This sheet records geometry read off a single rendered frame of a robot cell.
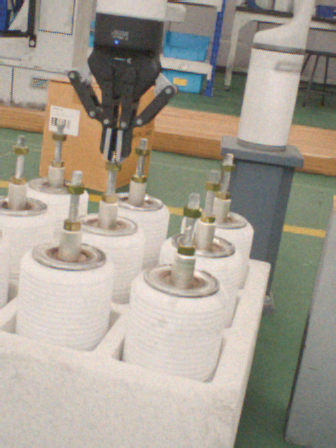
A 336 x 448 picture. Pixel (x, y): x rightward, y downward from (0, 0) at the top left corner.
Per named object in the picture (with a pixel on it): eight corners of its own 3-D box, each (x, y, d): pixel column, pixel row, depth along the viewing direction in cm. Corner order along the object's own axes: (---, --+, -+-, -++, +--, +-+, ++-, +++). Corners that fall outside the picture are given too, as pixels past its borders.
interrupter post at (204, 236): (213, 253, 71) (218, 226, 70) (192, 250, 71) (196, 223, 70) (212, 246, 73) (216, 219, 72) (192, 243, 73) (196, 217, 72)
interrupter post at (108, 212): (120, 229, 75) (123, 203, 74) (105, 232, 73) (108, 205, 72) (107, 223, 76) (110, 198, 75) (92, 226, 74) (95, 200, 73)
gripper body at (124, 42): (81, 3, 65) (73, 93, 68) (159, 13, 63) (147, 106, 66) (106, 7, 72) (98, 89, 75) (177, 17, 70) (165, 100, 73)
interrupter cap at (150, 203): (157, 199, 90) (158, 194, 90) (167, 215, 83) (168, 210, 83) (105, 195, 88) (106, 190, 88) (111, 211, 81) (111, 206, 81)
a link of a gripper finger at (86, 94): (81, 67, 72) (111, 109, 72) (70, 76, 73) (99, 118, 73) (72, 68, 69) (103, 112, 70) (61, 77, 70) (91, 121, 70)
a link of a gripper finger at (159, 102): (169, 83, 67) (128, 116, 69) (179, 96, 67) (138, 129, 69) (175, 82, 69) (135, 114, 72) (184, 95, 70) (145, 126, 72)
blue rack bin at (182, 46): (165, 55, 561) (168, 31, 555) (207, 61, 559) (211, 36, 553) (160, 57, 513) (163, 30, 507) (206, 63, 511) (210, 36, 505)
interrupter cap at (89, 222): (150, 233, 75) (151, 228, 75) (103, 243, 69) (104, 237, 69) (108, 215, 80) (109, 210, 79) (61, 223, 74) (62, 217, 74)
